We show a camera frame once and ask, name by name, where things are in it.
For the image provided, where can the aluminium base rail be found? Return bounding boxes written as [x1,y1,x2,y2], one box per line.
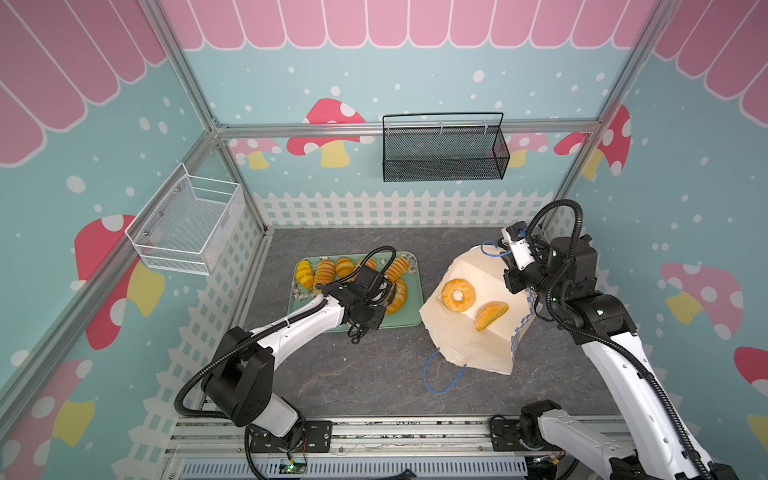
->
[110,416,721,480]

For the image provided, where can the glazed fake donut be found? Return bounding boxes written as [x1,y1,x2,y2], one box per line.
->
[441,278,476,313]

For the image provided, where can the checkered paper croissant bag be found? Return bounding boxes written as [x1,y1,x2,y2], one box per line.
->
[419,242,534,375]

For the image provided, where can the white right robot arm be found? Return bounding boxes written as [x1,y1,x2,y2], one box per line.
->
[497,199,736,479]

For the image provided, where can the white wire wall basket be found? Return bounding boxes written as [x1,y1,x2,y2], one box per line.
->
[125,164,245,276]

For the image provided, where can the black mesh wall basket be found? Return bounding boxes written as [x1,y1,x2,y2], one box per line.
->
[381,111,511,183]

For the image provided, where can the small striped round bun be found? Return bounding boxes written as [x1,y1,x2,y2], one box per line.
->
[335,257,356,279]

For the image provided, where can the green floral serving tray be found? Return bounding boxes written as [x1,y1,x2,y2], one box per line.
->
[288,247,424,342]

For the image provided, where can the golden fake croissant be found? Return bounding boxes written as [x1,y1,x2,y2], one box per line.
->
[385,278,408,316]

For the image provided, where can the sesame fake bun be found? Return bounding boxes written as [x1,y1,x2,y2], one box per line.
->
[474,301,509,331]

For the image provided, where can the yellow fake bread roll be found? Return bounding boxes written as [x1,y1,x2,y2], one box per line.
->
[295,260,314,290]

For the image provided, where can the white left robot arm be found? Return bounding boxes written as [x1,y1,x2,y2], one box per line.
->
[174,265,397,451]

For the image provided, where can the pale yellow twisted bread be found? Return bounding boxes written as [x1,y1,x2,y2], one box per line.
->
[385,256,410,283]

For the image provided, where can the yellow fake bread loaf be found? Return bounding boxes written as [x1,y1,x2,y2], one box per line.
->
[361,258,377,270]

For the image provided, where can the orange fake croissant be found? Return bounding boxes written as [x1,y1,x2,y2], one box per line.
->
[312,258,336,294]

